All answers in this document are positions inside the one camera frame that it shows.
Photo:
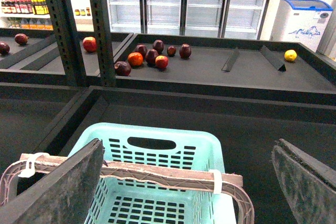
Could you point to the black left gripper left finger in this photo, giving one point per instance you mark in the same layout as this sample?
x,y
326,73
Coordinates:
x,y
62,196

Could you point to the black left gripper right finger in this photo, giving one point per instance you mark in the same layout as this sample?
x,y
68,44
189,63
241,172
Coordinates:
x,y
307,184

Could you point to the light blue plastic basket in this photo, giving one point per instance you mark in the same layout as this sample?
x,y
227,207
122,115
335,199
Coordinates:
x,y
130,201

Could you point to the brown basket handle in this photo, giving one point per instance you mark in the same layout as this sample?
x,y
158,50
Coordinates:
x,y
172,178

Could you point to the dark red apple front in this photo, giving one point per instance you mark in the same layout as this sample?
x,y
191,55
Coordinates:
x,y
122,68

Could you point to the orange red apple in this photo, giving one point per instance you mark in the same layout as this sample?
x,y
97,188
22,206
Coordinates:
x,y
135,59

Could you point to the dark red apple left edge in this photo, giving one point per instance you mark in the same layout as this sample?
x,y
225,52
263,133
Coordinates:
x,y
4,48

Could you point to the dark red apple far left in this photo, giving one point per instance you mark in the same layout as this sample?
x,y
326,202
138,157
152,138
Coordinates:
x,y
21,39

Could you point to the dark red apple middle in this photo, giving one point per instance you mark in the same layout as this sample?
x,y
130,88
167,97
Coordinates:
x,y
151,56

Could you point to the red yellow apple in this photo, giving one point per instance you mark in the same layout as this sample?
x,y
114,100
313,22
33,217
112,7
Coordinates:
x,y
161,62

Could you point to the dark red apple back left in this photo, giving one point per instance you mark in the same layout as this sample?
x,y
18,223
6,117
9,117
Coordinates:
x,y
142,49

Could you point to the small dark red apple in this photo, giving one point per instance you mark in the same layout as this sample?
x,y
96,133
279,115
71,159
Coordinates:
x,y
171,51

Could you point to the dark red apple right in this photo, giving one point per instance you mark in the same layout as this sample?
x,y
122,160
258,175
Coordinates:
x,y
185,51

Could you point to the white zip tie left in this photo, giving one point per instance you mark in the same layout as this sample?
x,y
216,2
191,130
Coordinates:
x,y
29,169

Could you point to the white zip tie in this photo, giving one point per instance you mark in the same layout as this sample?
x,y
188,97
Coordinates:
x,y
217,181
29,169

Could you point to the white zip tie right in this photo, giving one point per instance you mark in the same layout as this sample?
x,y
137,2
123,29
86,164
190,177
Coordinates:
x,y
217,181

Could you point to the yellow lemon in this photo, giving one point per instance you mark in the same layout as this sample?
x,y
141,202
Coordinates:
x,y
290,55

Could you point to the black divider right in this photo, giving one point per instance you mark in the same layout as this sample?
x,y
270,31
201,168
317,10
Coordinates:
x,y
273,60

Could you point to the black divider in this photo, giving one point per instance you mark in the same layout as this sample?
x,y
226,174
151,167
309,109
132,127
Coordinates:
x,y
273,60
227,67

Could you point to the black divider left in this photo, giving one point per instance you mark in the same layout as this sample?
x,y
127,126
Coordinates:
x,y
227,67

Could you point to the white blue chest freezer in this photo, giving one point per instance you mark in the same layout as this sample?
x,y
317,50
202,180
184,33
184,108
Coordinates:
x,y
302,21

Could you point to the shelf with bottles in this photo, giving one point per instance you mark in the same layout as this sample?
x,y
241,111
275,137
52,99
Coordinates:
x,y
34,14

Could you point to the glass door refrigerator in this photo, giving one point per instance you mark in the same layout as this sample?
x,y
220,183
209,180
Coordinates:
x,y
237,19

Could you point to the red apple behind post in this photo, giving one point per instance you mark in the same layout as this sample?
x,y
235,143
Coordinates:
x,y
89,44

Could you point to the black metal rack post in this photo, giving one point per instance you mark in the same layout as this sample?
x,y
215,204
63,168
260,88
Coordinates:
x,y
67,39

